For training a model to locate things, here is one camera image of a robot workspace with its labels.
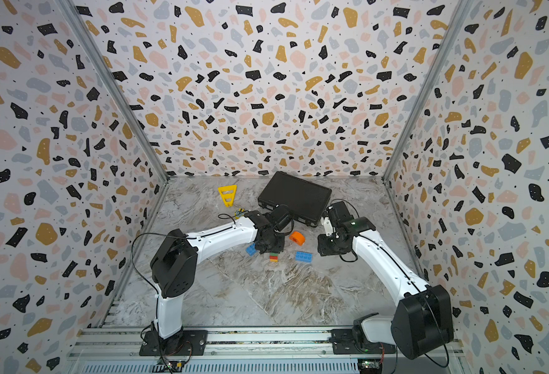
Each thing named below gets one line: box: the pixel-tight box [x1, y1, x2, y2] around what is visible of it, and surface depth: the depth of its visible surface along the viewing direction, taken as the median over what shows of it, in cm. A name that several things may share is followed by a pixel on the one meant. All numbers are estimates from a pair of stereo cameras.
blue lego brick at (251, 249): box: [245, 243, 258, 257], surface depth 95 cm
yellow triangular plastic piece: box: [217, 184, 238, 208], surface depth 115 cm
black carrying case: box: [257, 170, 333, 228], surface depth 111 cm
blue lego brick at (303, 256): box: [295, 250, 313, 263], surface depth 94 cm
